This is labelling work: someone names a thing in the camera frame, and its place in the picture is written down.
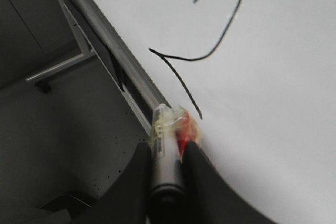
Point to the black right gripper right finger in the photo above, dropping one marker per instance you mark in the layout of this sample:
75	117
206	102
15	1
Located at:
209	197

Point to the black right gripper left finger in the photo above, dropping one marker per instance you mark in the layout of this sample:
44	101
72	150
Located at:
125	201

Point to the red magnet taped to marker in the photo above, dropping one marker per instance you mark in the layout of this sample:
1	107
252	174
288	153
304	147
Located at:
185	128

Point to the black and white whiteboard marker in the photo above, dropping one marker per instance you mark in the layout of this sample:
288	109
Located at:
166	182

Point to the white whiteboard stand leg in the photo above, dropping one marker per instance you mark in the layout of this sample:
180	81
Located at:
59	67

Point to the white whiteboard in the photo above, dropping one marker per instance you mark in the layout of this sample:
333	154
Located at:
259	77

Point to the grey aluminium whiteboard frame rail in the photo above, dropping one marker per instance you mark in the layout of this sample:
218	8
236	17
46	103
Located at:
95	36

